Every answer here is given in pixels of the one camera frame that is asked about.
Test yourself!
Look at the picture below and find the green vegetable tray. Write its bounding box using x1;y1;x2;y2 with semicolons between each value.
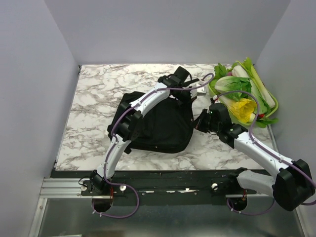
209;72;277;128

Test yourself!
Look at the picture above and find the green celery stalk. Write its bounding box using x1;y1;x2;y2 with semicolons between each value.
237;58;277;109

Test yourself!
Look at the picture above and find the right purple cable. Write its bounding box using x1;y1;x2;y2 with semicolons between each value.
211;90;316;215

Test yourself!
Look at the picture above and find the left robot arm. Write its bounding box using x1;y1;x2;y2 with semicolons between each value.
89;66;192;195

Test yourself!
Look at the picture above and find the napa cabbage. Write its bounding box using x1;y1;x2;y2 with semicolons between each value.
214;76;251;101

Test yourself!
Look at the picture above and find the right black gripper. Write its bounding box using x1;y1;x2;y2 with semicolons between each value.
190;109;220;133

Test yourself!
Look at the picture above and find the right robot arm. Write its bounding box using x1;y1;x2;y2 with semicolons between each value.
193;103;316;211

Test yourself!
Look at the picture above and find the aluminium mounting rail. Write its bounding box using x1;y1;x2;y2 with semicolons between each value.
39;178;268;199

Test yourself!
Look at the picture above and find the black backpack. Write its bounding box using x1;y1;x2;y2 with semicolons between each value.
107;91;193;154

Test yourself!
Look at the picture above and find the yellow flower vegetable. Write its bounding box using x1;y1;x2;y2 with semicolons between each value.
228;98;257;123

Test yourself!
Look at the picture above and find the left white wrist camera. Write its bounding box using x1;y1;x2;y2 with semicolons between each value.
190;83;206;98

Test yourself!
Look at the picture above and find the white daikon radish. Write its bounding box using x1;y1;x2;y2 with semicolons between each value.
232;65;249;78

